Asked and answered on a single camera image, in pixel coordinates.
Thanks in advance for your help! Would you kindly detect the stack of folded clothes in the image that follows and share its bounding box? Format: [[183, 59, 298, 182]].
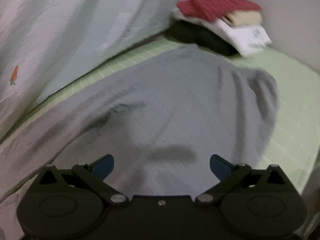
[[174, 7, 273, 57]]

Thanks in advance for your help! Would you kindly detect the carrot print quilt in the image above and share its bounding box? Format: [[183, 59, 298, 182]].
[[0, 0, 208, 240]]

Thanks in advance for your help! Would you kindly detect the red striped folded garment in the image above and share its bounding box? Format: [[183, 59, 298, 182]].
[[177, 0, 262, 22]]

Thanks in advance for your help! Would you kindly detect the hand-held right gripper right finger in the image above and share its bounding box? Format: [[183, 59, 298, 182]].
[[194, 154, 291, 207]]

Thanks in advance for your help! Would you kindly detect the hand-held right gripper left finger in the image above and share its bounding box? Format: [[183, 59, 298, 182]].
[[34, 154, 130, 207]]

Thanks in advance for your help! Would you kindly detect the beige folded garment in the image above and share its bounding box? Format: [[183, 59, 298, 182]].
[[224, 10, 263, 27]]

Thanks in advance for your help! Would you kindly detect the black folded garment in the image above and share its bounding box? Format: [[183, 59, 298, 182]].
[[169, 19, 238, 56]]

